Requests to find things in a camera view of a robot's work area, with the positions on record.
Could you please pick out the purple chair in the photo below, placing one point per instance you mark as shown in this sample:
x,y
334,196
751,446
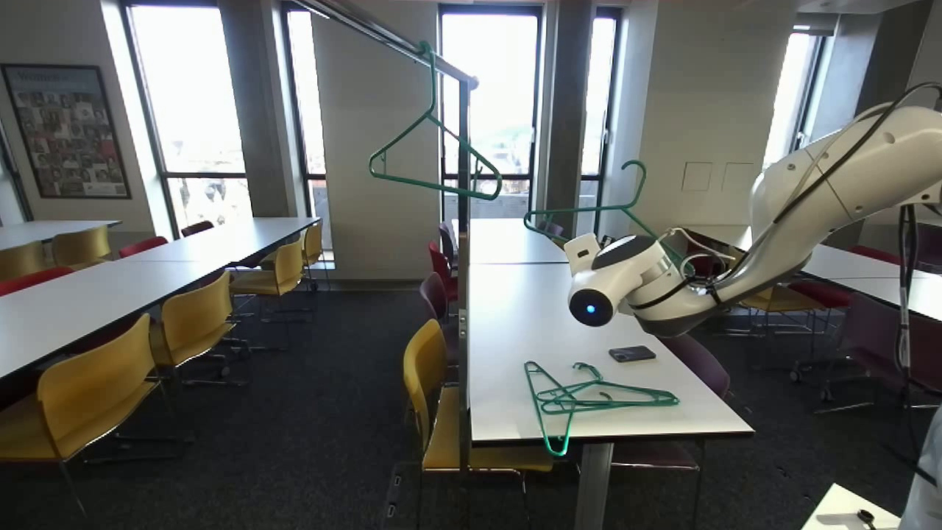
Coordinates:
x,y
430,297
701,366
885,343

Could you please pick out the red chair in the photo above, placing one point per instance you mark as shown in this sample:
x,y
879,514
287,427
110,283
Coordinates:
x,y
143,246
34,277
442,275

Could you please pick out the tall window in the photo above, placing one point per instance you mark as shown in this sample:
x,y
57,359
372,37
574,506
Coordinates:
x,y
306,106
502,68
187,88
598,88
796,88

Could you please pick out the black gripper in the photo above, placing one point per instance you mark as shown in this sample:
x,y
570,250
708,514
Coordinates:
x,y
629,246

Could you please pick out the framed wall poster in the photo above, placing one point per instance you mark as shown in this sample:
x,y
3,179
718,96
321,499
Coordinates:
x,y
69,134

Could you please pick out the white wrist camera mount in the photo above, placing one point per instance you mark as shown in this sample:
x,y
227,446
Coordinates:
x,y
580,255

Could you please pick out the metal clothes rail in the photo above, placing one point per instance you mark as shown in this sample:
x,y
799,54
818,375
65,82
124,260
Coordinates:
x,y
462,118

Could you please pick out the white robot stand top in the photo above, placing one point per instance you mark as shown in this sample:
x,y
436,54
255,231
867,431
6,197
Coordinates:
x,y
835,505

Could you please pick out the black smartphone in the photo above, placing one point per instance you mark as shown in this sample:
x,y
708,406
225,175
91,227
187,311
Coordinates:
x,y
630,353

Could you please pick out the yellow chair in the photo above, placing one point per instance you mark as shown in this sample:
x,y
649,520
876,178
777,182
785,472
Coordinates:
x,y
283,266
194,318
767,297
421,368
25,263
88,386
314,243
84,247

